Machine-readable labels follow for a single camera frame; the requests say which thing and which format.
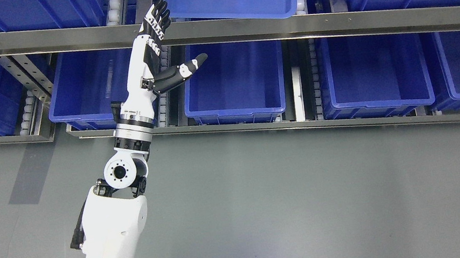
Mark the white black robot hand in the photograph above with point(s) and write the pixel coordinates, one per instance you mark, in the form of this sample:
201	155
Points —
145	78

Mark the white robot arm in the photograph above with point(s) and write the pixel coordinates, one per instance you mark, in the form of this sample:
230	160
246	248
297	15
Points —
114	213

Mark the metal shelf rack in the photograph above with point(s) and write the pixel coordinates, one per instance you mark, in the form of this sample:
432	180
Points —
15	47

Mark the blue bin lower centre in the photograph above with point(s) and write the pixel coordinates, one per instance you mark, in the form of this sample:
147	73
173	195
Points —
239	82

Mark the blue bin upper left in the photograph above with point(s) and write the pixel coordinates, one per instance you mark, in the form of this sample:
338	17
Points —
24	15

